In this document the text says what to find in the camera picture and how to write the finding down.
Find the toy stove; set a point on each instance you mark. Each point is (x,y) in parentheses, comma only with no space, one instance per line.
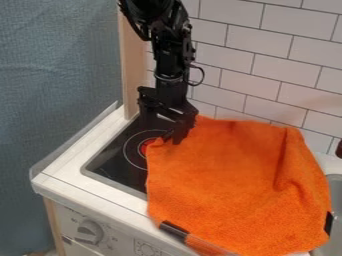
(120,160)

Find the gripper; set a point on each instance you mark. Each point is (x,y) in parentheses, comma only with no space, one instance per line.
(169,96)

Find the toy sink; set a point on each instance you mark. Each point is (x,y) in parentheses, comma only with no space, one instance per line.
(335,213)

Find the orange cloth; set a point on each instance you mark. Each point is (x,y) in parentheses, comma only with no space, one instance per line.
(240,190)

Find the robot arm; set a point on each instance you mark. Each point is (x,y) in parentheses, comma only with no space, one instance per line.
(167,40)

